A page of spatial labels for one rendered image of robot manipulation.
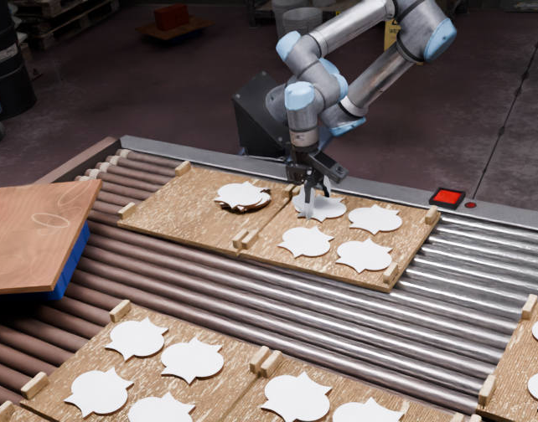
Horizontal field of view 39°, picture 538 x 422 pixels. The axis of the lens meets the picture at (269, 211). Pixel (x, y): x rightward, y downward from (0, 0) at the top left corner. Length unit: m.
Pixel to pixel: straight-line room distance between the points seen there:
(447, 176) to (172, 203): 2.19
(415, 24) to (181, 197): 0.82
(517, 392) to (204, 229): 0.94
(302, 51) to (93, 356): 0.92
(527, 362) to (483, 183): 2.52
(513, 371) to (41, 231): 1.19
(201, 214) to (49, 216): 0.41
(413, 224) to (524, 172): 2.23
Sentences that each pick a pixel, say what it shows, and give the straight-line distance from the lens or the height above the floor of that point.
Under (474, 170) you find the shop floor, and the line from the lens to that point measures 4.17.
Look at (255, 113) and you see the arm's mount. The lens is 2.46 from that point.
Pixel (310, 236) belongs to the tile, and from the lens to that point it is 1.95.
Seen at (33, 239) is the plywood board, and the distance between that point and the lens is 2.00.
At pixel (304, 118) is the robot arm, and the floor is 1.22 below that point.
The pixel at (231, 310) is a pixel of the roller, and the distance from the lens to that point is 1.79.
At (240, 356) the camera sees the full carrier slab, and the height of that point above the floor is 0.94.
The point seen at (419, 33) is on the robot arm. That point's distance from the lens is 2.19.
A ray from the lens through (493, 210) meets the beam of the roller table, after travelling 2.09.
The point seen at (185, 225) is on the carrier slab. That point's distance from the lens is 2.10.
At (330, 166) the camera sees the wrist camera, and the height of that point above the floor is 1.09.
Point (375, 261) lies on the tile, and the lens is 1.84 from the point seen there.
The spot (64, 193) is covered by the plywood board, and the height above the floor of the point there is 1.04.
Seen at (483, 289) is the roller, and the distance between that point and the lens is 1.80.
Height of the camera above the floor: 2.01
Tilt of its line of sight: 31 degrees down
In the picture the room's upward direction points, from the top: 8 degrees counter-clockwise
